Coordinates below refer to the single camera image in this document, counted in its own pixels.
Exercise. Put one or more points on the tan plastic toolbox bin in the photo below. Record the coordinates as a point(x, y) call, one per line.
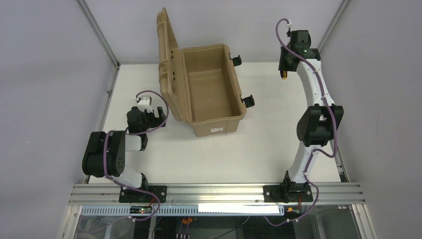
point(199, 84)

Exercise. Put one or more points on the upper black toolbox latch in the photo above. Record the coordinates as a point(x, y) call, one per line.
point(237, 61)

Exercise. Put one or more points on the aluminium front rail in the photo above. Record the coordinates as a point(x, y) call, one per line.
point(332, 193)

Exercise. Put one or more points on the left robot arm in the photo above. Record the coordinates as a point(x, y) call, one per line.
point(105, 153)

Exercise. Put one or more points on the white slotted cable duct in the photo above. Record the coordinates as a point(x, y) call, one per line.
point(193, 210)

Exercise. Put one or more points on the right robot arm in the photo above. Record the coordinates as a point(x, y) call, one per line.
point(319, 123)

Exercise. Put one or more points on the lower black toolbox latch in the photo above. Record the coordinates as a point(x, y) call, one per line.
point(248, 101)

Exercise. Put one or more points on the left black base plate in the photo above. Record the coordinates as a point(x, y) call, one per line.
point(131, 196)

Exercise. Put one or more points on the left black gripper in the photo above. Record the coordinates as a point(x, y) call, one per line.
point(158, 116)

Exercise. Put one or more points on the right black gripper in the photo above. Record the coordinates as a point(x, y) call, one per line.
point(285, 64)

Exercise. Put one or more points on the black yellow screwdriver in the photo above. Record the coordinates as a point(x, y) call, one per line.
point(284, 74)

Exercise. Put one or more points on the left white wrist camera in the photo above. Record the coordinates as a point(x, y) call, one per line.
point(144, 103)

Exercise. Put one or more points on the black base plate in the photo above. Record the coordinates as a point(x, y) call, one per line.
point(131, 196)
point(283, 194)

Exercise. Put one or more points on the black toolbox latch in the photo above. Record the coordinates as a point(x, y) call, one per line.
point(237, 61)
point(248, 101)

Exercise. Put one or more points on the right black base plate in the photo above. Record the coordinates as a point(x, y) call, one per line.
point(283, 194)

